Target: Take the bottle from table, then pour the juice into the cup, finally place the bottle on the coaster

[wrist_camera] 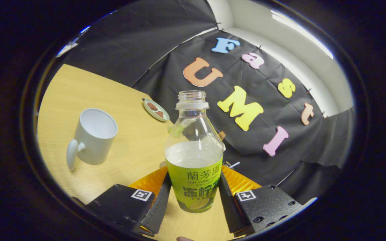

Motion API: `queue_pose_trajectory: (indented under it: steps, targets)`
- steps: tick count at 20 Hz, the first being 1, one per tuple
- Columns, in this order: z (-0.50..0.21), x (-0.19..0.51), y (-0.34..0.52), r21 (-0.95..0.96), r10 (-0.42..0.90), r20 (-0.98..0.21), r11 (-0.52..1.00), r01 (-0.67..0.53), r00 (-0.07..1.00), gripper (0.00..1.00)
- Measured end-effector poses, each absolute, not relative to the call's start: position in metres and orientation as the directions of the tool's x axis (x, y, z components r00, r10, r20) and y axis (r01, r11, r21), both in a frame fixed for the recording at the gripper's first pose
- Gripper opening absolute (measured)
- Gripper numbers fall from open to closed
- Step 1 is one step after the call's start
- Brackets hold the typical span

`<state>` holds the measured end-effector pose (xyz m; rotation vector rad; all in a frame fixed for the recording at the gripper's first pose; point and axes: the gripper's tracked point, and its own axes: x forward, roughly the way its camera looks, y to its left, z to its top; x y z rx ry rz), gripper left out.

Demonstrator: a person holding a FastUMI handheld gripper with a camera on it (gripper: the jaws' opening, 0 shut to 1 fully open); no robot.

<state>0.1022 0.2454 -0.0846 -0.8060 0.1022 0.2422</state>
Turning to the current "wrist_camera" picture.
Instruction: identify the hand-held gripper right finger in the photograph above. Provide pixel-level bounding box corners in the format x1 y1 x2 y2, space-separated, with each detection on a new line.
218 165 317 237

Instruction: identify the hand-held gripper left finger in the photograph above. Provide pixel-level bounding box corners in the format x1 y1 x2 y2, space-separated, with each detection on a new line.
72 166 172 236

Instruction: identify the clear juice bottle green label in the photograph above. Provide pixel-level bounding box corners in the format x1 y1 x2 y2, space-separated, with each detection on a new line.
164 90 224 214

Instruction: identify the white cup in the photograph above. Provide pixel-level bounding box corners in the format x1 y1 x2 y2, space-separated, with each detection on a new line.
66 108 118 171

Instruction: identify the wooden table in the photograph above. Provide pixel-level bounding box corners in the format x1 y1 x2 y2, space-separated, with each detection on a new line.
37 64 244 241

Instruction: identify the pale green plate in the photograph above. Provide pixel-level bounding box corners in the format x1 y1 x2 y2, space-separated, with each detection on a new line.
142 98 170 122

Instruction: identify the black backdrop cloth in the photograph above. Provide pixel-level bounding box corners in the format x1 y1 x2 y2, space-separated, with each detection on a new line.
57 0 354 205

